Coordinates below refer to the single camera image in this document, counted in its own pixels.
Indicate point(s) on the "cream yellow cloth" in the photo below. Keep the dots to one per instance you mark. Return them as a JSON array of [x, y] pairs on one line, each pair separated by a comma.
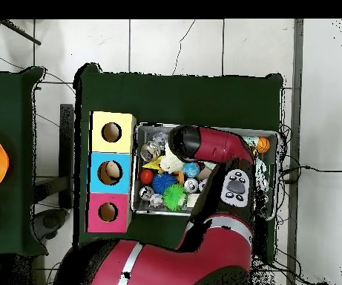
[[170, 163]]

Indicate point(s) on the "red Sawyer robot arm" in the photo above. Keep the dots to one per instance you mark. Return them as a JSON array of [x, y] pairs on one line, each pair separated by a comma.
[[215, 145]]

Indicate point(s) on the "wooden box with three holes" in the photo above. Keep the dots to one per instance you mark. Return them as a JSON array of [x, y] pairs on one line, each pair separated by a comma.
[[123, 184]]

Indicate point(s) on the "shallow mesh bin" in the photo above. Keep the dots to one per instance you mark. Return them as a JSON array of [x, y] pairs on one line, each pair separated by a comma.
[[142, 207]]

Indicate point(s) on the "blue globe ball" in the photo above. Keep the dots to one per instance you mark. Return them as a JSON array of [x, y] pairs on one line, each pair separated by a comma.
[[192, 169]]

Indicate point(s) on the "blue spiky ball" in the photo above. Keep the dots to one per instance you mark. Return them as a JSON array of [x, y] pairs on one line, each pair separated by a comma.
[[163, 182]]

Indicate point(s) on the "red ball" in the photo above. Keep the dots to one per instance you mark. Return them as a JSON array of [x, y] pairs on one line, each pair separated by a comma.
[[146, 177]]

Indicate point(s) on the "silver drink can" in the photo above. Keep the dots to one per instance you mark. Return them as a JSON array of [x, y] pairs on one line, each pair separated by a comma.
[[146, 193], [191, 185]]

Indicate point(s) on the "green spiky ball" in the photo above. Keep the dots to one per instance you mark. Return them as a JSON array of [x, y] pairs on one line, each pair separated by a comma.
[[173, 197]]

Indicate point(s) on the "dark green table cloth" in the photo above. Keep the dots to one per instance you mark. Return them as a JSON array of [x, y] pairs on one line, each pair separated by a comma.
[[4, 104], [158, 89]]

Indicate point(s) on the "small orange basketball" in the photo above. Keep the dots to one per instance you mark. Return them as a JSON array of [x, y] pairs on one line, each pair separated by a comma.
[[263, 144]]

